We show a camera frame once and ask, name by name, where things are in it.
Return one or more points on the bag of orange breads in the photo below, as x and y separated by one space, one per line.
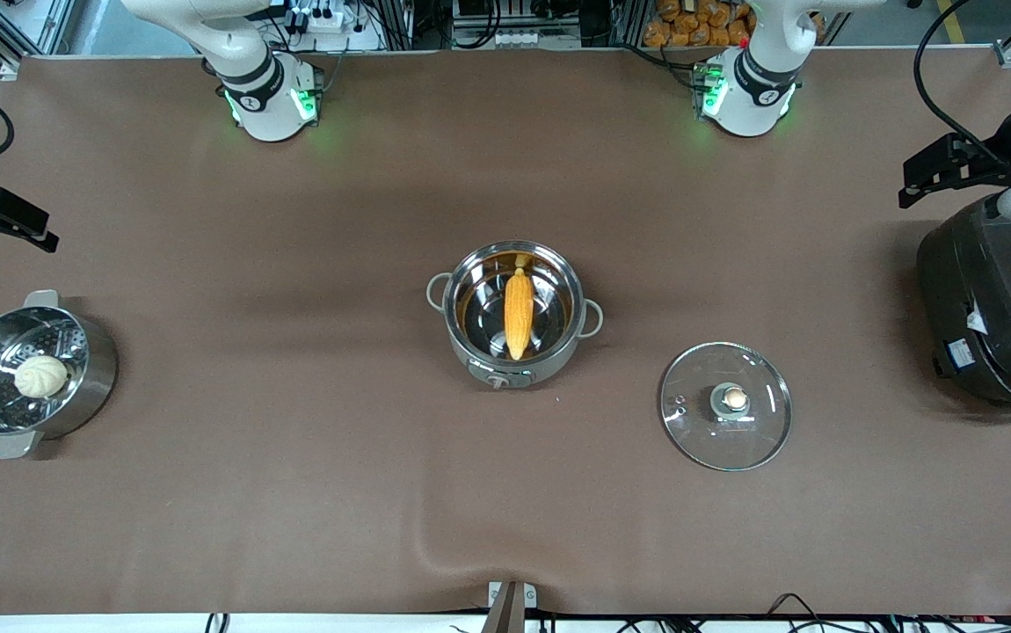
690 22

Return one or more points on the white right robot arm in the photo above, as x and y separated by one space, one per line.
264 97

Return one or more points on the white steamed bun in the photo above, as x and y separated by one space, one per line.
40 376

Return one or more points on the brown table mat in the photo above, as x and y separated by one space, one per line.
294 492

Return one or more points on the black rice cooker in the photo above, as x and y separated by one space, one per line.
998 308

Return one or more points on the white power strip with plugs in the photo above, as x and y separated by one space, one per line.
323 18

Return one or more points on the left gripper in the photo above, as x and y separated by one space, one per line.
991 162

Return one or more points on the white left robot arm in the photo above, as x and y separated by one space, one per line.
760 97

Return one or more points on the yellow toy corn cob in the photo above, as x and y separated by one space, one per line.
519 312

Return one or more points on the glass pot lid with knob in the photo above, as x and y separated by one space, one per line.
725 406

